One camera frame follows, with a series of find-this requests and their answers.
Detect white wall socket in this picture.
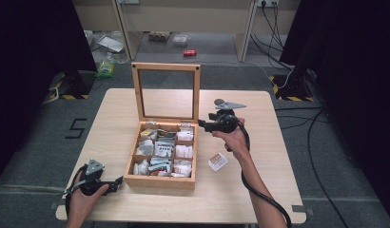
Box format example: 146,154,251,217
256,0,280,9

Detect group of tea packets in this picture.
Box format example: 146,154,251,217
132,125,195,179

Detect black curtain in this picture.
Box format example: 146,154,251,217
279,0,390,224
0,0,100,186

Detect wooden box with glass lid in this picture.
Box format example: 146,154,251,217
123,62,202,191

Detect black floor cables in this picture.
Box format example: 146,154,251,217
274,105,350,228

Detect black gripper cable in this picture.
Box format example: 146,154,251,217
226,119,293,228
65,163,89,220

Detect black socket cables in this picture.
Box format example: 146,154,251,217
249,2,296,71

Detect brown cardboard egg carton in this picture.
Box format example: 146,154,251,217
147,30,171,43

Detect white tea packet brown label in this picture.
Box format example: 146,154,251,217
207,152,229,173

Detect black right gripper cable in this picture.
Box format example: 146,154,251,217
226,119,293,228

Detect green plastic bottle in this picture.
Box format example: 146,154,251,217
95,51,117,79

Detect black stand base hazard tape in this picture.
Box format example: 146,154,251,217
268,66,317,103
48,68,98,101

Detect white floor cable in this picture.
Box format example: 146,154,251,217
246,61,294,90

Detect person's right hand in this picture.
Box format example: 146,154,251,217
211,117,252,162

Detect clear plastic container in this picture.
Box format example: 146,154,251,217
171,33,190,48

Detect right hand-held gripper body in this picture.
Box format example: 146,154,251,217
207,98,247,134

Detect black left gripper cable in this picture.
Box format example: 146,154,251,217
65,163,89,220

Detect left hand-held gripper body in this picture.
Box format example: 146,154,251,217
78,158,113,196

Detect person's left hand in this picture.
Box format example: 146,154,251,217
68,171,110,220

